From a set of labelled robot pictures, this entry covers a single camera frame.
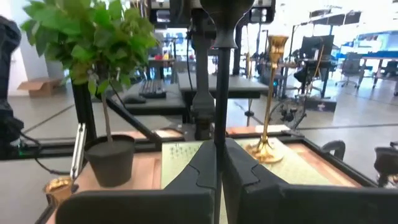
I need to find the black desk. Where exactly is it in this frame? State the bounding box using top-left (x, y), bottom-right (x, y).
top-left (177, 72), bottom-right (271, 100)
top-left (123, 81), bottom-right (187, 116)

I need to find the thin black cable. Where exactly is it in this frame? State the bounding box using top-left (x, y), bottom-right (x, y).
top-left (18, 132), bottom-right (72, 177)

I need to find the black keyboard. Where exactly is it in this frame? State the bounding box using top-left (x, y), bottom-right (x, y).
top-left (138, 78), bottom-right (168, 100)

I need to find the black candlestick holder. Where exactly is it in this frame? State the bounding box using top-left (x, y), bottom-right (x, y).
top-left (200, 0), bottom-right (256, 224)

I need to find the silver metal bracket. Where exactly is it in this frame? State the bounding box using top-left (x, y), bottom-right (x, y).
top-left (69, 123), bottom-right (88, 182)

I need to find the black floor box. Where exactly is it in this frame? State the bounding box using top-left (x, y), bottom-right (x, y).
top-left (303, 96), bottom-right (338, 113)

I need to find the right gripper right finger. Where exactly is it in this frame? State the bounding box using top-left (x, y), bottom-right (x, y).
top-left (222, 138), bottom-right (398, 224)

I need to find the green plant in black pot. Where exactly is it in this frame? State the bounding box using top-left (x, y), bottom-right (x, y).
top-left (20, 0), bottom-right (160, 189)

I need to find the gold candlestick holder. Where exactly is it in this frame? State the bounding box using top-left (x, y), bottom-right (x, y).
top-left (244, 34), bottom-right (290, 165)
top-left (42, 176), bottom-right (75, 208)

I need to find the grey office chair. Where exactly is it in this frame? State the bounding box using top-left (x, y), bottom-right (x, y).
top-left (335, 52), bottom-right (363, 88)

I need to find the black background monitor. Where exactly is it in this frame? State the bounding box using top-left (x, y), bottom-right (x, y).
top-left (299, 34), bottom-right (336, 60)

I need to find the black computer mouse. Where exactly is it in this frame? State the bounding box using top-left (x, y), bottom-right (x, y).
top-left (123, 95), bottom-right (147, 105)

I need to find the thick black cable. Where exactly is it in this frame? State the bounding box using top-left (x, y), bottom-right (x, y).
top-left (321, 139), bottom-right (346, 162)

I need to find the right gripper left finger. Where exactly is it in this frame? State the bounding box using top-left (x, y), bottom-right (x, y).
top-left (55, 139), bottom-right (218, 224)

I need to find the black floor fan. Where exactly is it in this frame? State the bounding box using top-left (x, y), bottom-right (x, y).
top-left (269, 98), bottom-right (308, 131)

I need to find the black table frame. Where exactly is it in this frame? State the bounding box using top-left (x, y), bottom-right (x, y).
top-left (0, 74), bottom-right (379, 224)

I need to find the cardboard box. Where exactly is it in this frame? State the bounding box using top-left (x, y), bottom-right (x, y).
top-left (17, 77), bottom-right (62, 98)

